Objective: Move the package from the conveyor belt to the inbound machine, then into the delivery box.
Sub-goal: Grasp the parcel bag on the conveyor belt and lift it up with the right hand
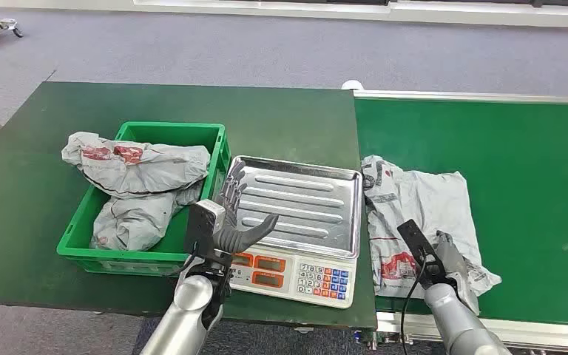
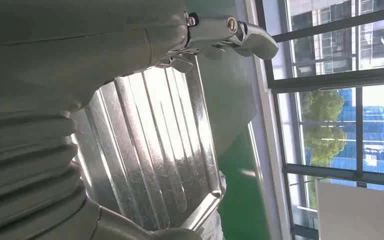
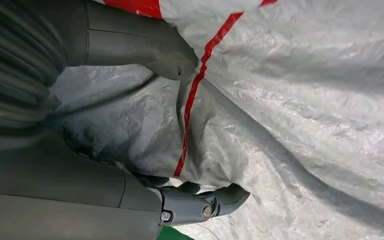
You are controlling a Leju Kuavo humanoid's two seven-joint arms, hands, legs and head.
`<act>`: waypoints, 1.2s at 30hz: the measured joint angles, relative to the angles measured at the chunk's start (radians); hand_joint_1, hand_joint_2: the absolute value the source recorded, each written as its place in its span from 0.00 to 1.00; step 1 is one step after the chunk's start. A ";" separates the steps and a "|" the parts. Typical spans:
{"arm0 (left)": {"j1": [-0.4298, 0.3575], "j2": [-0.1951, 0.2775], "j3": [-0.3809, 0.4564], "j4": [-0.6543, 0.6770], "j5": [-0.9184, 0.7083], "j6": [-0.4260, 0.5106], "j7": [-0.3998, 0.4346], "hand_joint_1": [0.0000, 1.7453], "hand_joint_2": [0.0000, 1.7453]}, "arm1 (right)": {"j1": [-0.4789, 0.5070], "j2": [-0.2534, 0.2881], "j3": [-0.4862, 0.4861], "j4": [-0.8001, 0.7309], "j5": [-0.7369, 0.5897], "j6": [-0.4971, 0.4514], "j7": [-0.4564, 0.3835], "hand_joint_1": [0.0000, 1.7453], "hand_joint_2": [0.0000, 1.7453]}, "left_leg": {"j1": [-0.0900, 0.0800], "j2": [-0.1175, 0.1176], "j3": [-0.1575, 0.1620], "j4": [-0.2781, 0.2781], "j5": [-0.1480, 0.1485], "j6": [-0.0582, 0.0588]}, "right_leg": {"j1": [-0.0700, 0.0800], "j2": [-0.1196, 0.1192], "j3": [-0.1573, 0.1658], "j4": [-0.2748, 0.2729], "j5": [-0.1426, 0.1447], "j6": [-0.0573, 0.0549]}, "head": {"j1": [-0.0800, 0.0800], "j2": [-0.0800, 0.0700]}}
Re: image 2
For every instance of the grey building outside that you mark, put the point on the grey building outside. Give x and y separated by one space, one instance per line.
337 43

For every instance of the dark window frame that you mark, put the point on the dark window frame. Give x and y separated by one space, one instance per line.
359 130

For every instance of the green conveyor belt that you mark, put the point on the green conveyor belt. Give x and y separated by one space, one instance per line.
241 192

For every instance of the green tree outside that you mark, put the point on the green tree outside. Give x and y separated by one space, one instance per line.
322 132

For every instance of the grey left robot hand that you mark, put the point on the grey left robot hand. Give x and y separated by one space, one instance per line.
62 49

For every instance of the white panel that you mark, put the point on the white panel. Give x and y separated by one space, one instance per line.
361 215

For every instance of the white electronic scale steel tray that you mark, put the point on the white electronic scale steel tray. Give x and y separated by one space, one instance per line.
149 142

